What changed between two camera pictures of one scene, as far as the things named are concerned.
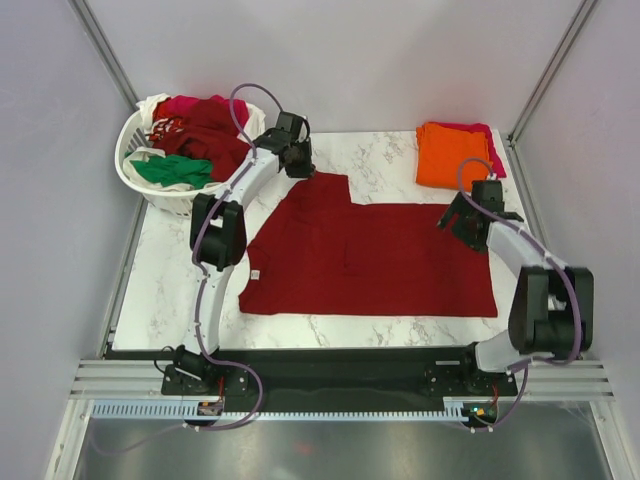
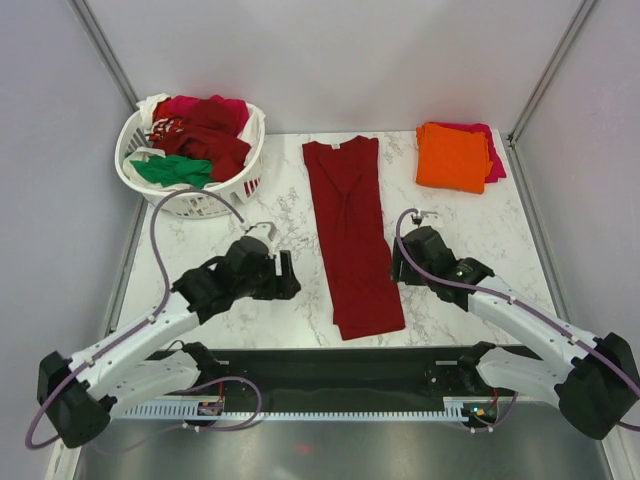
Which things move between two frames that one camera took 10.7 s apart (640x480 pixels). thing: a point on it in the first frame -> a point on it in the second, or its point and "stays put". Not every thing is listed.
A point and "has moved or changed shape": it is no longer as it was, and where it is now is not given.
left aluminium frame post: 88,20 stays put
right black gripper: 459,206 -> 402,276
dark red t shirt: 317,253 has moved or changed shape
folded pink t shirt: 497,167 stays put
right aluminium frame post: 567,39 stays put
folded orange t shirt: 439,152 stays put
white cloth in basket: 256,126 stays put
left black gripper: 306,171 -> 280,287
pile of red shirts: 203,127 stays put
